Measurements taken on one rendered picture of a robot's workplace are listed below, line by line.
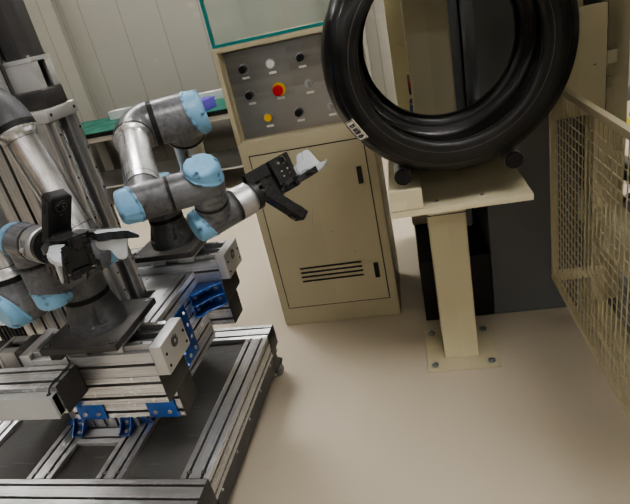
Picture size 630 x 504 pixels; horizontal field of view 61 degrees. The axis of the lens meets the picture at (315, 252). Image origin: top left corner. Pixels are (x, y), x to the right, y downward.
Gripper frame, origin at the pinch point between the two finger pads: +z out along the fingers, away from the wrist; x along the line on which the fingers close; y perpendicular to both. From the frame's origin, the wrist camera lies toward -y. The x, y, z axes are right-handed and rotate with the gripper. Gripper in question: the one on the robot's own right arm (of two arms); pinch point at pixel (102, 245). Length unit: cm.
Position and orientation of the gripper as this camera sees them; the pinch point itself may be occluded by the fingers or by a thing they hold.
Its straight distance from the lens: 98.4
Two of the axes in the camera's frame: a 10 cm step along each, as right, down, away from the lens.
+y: 1.2, 9.4, 3.3
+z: 7.9, 1.1, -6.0
